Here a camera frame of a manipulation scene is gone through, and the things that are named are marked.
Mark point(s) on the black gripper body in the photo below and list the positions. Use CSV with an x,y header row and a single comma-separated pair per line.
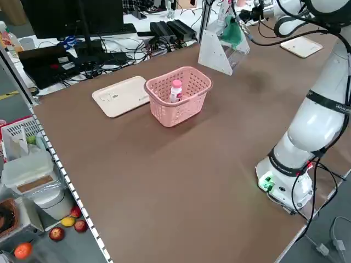
x,y
257,13

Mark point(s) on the green cloth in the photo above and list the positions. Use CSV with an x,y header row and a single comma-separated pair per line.
x,y
233,35

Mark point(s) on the white bottle pink cap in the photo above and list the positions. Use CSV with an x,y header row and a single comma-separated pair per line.
x,y
175,93

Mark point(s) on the clear acrylic shelf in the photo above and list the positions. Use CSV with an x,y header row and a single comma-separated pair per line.
x,y
214,52

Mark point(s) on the pink plastic basket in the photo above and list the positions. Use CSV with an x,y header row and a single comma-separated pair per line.
x,y
175,115

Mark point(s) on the clear drink bottle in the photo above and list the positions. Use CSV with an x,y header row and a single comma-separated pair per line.
x,y
12,41

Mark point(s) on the white basket red rim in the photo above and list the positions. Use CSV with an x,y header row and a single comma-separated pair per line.
x,y
16,128

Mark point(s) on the brown wicker basket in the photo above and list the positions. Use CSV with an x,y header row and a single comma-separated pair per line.
x,y
8,219

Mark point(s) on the cream rabbit print tray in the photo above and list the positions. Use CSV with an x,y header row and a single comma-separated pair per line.
x,y
118,101
301,47

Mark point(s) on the black finned power supply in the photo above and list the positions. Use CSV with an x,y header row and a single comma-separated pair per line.
x,y
183,28
161,30

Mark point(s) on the black keyboard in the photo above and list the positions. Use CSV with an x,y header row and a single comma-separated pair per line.
x,y
129,28

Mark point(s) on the black monitor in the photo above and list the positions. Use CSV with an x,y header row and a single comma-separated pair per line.
x,y
55,16

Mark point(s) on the black equipment box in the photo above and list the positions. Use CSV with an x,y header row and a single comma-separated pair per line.
x,y
41,68

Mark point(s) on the white floor plug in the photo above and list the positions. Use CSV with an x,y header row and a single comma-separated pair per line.
x,y
322,248

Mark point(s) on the red apple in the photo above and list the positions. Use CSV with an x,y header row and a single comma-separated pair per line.
x,y
57,234
76,212
80,226

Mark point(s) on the white lidded bin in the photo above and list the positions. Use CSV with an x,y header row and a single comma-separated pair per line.
x,y
27,170

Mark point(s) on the white bucket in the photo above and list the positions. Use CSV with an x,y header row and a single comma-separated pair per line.
x,y
55,205

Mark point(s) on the yellow fruit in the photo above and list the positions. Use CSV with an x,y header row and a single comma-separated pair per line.
x,y
67,221

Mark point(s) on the orange fruit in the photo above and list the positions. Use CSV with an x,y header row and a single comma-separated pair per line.
x,y
23,250

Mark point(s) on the aluminium frame post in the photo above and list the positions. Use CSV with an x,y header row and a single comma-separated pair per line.
x,y
207,13

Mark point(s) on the aluminium frame beam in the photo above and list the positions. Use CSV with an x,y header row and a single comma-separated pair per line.
x,y
16,79

